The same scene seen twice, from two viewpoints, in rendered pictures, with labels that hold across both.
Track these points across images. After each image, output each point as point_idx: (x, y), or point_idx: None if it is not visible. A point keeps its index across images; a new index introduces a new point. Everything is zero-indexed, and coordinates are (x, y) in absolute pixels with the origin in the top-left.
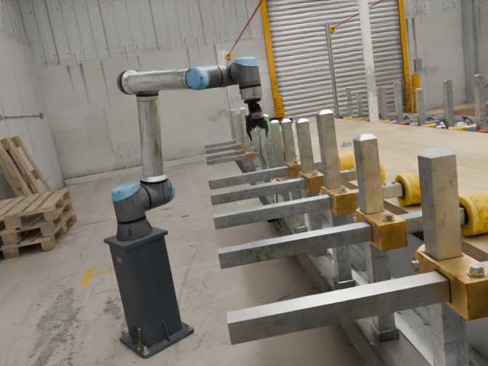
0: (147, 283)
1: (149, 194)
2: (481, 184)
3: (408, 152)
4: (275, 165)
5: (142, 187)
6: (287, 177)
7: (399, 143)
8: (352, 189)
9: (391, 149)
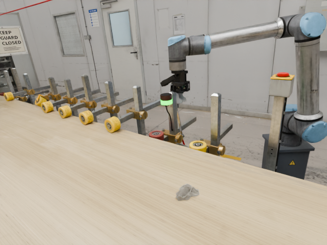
0: (264, 165)
1: (289, 120)
2: (38, 130)
3: (82, 169)
4: (210, 142)
5: (293, 113)
6: (161, 130)
7: (106, 205)
8: (83, 103)
9: (105, 178)
